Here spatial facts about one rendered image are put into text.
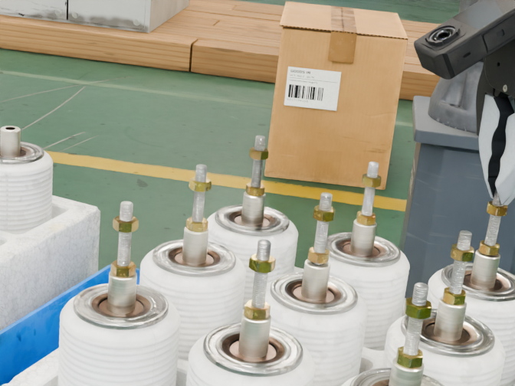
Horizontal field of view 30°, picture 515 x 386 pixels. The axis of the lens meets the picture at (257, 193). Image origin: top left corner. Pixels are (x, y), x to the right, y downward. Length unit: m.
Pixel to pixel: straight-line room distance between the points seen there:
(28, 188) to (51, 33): 1.69
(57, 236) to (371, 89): 0.88
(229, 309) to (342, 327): 0.11
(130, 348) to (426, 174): 0.59
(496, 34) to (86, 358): 0.41
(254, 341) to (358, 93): 1.16
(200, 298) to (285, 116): 1.04
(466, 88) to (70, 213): 0.51
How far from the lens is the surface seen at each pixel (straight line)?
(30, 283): 1.08
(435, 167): 1.22
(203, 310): 0.84
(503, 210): 0.88
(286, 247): 0.95
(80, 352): 0.76
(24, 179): 1.09
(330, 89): 1.83
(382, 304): 0.91
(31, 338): 1.06
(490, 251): 0.89
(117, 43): 2.72
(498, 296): 0.88
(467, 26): 0.80
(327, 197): 0.79
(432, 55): 0.78
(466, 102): 1.22
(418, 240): 1.26
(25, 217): 1.11
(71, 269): 1.15
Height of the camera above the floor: 0.61
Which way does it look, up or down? 20 degrees down
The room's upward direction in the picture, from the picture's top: 6 degrees clockwise
